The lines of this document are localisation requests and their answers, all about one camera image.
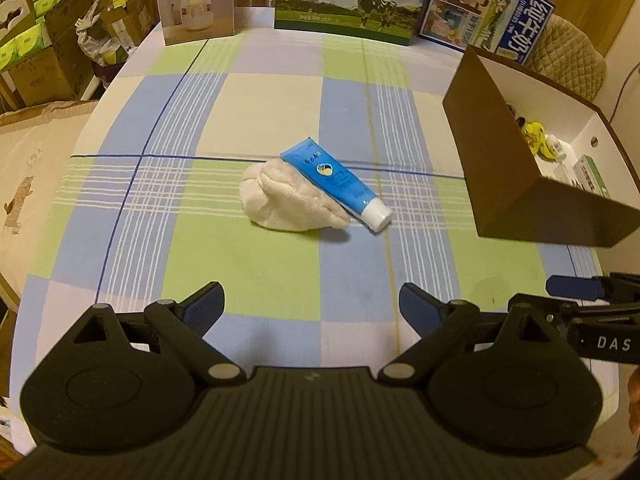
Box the small cardboard box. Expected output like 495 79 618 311
100 0 156 48

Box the blue milk carton box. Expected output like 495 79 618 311
419 0 556 66

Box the beige embroidered cloth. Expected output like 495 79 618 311
0 100 101 301

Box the small white bottle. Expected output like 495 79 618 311
545 134 568 162

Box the brown storage box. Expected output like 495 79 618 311
442 44 640 248

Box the yellow snack packet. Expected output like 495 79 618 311
520 119 548 161

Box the quilted chair back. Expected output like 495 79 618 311
525 12 608 103

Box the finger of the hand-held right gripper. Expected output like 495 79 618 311
546 271 640 306
507 292 608 331

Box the plaid tablecloth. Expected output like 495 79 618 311
10 25 626 456

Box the person's right hand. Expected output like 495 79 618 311
627 366 640 436

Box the humidifier box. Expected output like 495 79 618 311
151 0 236 46

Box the clear plastic bag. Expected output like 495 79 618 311
75 0 136 68

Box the green milk carton box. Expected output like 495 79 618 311
274 0 436 46

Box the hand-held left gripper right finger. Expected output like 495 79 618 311
377 282 556 386

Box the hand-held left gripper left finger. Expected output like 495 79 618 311
74 281 247 387

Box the blue cream tube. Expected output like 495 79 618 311
280 137 393 233

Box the white medicine box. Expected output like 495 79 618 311
570 154 612 198

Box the stack of green tissue packs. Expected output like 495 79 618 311
0 0 58 71

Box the large cardboard box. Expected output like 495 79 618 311
7 0 96 107

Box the white folded towel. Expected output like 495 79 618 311
239 158 351 233

